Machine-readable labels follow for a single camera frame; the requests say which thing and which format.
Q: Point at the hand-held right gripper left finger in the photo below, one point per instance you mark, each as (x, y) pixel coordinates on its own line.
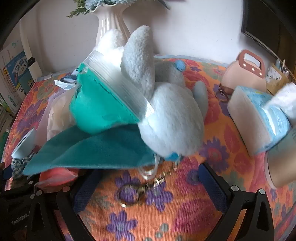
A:
(86, 193)

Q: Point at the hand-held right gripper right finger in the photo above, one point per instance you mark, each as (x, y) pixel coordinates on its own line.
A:
(212, 186)

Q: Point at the white and blue plush toy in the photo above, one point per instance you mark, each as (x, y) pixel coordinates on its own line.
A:
(172, 115)

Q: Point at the teal soft toy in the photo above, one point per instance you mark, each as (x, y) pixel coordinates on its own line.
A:
(97, 111)

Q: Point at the clear zip bag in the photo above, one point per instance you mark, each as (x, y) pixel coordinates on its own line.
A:
(115, 81)

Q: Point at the pink plastic bag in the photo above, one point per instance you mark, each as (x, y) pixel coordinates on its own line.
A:
(56, 177)

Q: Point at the floral tablecloth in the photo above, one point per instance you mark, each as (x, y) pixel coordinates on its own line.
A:
(180, 208)

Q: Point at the checkered cloth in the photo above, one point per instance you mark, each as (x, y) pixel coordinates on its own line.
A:
(19, 166)

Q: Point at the white cylinder container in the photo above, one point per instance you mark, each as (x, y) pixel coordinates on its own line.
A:
(282, 162)

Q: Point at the blue tissue pack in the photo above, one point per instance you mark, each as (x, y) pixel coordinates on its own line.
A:
(259, 120)

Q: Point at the translucent white plastic bag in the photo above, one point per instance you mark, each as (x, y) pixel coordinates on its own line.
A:
(59, 115)

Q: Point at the metal keyring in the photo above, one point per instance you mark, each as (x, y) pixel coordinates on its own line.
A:
(223, 93)

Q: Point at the green books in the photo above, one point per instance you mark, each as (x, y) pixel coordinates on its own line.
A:
(5, 111)

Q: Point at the pink handbag-shaped case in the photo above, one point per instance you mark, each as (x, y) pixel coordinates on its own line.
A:
(240, 74)

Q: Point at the cardboard pen holder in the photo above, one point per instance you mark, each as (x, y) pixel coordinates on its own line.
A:
(277, 78)

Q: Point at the blue and white book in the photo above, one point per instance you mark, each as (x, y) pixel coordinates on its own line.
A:
(16, 74)

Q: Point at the white ribbed vase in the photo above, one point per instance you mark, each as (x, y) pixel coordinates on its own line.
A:
(108, 25)

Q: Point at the dark monitor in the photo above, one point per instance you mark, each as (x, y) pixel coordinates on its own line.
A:
(266, 20)

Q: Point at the blue artificial flowers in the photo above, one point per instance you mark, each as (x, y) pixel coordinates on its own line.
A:
(92, 4)

